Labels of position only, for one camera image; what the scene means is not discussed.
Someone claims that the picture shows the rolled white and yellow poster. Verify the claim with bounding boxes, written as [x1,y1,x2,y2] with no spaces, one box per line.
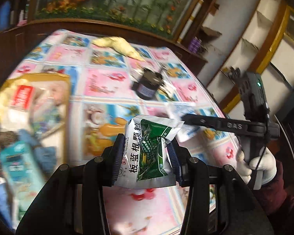
[178,0,202,43]

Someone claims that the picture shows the brown plush object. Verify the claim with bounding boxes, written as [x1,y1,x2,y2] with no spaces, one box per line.
[0,132,20,153]

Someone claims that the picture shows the blue bottle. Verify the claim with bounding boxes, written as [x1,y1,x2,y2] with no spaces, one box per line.
[0,1,12,27]

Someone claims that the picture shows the person's right hand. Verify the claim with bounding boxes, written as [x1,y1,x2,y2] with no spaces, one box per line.
[236,148,277,185]

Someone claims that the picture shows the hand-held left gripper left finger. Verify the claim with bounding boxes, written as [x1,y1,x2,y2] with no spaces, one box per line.
[16,133,126,235]

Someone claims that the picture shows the pale yellow cloth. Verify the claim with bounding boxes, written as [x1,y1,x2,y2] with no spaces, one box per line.
[92,36,146,61]

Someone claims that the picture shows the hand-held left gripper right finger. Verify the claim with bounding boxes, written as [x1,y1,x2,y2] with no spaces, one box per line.
[165,141,272,235]

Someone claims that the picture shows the teal packet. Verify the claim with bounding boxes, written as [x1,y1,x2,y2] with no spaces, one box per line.
[0,143,47,216]

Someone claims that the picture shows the yellow cardboard box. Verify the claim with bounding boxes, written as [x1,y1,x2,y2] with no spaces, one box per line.
[0,73,71,152]

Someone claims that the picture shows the person's right forearm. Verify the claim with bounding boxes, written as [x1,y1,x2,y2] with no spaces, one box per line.
[251,160,294,235]

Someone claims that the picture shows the dark round jar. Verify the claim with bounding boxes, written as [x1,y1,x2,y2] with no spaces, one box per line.
[132,69,163,101]

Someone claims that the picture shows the green and white sachet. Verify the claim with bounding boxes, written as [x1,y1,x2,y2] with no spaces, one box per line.
[116,115,184,189]

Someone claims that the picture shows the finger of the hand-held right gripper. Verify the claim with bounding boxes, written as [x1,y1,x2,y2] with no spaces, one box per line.
[182,114,267,137]

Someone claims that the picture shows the purple flower bunch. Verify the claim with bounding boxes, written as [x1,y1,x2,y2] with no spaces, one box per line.
[188,37,204,54]

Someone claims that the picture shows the large aquarium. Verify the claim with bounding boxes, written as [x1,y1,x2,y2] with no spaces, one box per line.
[34,0,209,38]

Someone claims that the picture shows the blue knitted cloth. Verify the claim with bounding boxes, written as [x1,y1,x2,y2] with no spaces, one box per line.
[17,130,58,174]

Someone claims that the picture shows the red label white packet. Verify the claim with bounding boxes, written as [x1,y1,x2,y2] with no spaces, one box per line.
[11,84,35,113]

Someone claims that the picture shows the white stepped wall structure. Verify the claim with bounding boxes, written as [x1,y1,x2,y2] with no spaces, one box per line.
[201,0,294,113]

